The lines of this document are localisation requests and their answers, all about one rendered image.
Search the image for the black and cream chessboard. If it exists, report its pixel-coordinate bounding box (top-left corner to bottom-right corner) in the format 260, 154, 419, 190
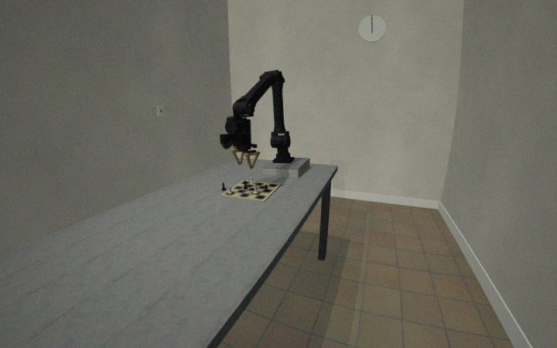
220, 180, 281, 202

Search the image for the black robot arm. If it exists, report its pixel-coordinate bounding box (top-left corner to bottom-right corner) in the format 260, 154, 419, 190
220, 70, 295, 163

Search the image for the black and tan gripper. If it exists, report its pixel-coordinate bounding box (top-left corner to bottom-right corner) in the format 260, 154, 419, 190
231, 131, 260, 169

